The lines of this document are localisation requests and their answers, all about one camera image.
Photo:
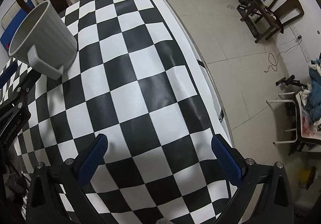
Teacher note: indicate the blue clothes pile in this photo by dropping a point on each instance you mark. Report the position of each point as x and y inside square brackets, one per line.
[311, 96]

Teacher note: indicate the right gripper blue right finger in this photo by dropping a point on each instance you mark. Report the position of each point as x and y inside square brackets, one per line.
[231, 161]

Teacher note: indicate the dark wooden chair by doorway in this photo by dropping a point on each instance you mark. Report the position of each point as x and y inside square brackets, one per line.
[258, 11]

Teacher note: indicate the white cushion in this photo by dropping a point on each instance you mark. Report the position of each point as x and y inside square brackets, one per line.
[9, 15]

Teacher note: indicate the black white checkered tablecloth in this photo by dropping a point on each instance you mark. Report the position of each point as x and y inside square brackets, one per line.
[137, 80]

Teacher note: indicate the blue folded mat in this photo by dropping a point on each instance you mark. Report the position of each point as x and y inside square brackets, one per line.
[8, 34]

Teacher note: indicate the grey ribbed mug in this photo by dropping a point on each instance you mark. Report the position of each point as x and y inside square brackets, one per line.
[44, 42]

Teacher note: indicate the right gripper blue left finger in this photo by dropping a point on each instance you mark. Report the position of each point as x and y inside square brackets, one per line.
[79, 171]

